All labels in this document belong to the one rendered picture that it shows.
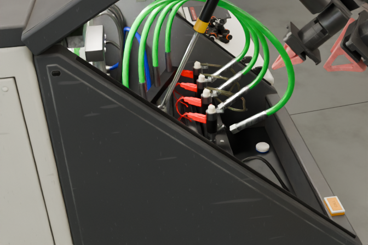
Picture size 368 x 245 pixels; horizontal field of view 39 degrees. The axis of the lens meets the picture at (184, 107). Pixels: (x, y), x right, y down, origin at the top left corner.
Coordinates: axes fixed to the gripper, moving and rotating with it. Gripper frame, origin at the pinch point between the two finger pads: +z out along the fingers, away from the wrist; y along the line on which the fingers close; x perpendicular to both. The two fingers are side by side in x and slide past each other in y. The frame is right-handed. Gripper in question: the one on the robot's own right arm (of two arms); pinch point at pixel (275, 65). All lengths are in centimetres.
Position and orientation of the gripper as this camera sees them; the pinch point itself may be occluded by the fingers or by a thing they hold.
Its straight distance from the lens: 124.8
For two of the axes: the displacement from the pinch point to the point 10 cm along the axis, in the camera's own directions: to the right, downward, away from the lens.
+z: -6.7, 5.7, 4.8
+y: -7.3, -6.3, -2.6
